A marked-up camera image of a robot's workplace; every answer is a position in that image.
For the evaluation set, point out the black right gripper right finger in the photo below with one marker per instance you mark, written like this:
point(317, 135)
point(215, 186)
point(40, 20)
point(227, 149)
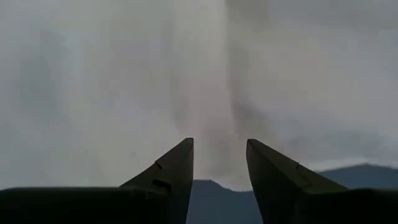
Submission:
point(311, 205)

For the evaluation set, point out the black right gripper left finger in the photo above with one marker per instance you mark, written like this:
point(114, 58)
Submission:
point(124, 205)

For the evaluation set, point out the large white cloth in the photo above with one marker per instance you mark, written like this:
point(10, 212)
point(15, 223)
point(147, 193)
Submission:
point(124, 77)

